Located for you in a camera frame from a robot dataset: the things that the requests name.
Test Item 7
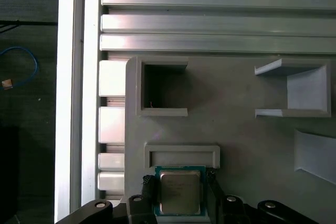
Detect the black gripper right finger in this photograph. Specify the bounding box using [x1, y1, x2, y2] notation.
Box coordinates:
[206, 168, 320, 224]

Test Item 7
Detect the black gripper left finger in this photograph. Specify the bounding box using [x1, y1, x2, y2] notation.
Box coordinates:
[55, 173, 159, 224]

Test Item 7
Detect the silver green CPU chip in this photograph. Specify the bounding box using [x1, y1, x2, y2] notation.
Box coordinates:
[153, 165, 207, 217]

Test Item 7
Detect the grey plastic parts rack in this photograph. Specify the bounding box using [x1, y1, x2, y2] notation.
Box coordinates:
[123, 56, 336, 224]

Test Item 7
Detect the small brown floor scrap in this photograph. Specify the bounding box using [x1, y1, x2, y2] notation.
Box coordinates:
[1, 79, 14, 91]

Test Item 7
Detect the thin black floor rod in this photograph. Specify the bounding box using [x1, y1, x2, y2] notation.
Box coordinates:
[0, 20, 59, 35]

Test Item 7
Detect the blue floor cable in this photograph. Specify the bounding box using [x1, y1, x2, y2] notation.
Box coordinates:
[0, 46, 40, 91]

